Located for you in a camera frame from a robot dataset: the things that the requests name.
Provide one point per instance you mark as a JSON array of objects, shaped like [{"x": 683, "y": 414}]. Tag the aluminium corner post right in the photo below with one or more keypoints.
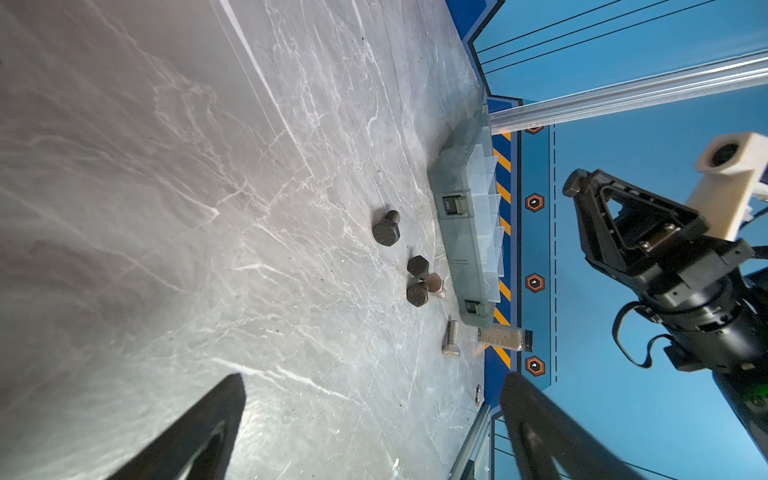
[{"x": 735, "y": 73}]

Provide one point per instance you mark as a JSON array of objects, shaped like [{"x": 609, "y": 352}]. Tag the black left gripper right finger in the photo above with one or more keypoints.
[{"x": 546, "y": 440}]

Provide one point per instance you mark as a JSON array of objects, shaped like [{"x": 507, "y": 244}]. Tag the grey plastic organizer box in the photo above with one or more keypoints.
[{"x": 464, "y": 187}]

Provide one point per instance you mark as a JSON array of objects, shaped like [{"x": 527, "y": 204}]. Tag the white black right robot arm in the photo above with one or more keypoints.
[{"x": 726, "y": 335}]

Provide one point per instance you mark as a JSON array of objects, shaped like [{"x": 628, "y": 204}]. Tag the black hex bolt top left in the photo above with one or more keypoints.
[{"x": 386, "y": 232}]

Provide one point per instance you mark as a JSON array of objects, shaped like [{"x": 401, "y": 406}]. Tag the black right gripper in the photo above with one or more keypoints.
[{"x": 655, "y": 246}]

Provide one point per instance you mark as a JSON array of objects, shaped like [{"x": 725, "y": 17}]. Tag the black hex bolt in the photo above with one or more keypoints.
[
  {"x": 417, "y": 294},
  {"x": 418, "y": 266},
  {"x": 386, "y": 232}
]

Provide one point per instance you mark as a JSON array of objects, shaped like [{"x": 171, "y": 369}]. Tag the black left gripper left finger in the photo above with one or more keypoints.
[{"x": 199, "y": 444}]

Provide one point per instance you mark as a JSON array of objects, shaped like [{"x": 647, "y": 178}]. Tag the black cap cylinder container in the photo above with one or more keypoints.
[{"x": 507, "y": 337}]

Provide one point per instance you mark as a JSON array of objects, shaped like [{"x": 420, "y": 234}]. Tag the large silver hex bolt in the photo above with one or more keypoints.
[{"x": 435, "y": 285}]

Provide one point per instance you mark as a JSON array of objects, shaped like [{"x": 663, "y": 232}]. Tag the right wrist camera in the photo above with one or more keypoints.
[{"x": 734, "y": 170}]

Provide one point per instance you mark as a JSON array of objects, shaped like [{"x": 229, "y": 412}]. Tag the silver bolt on table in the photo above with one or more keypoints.
[{"x": 450, "y": 346}]

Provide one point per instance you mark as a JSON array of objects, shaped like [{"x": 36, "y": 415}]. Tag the black hex bolt lower centre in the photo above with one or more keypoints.
[{"x": 417, "y": 294}]

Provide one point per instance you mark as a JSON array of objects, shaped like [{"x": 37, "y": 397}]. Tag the aluminium rail frame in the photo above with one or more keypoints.
[{"x": 472, "y": 461}]

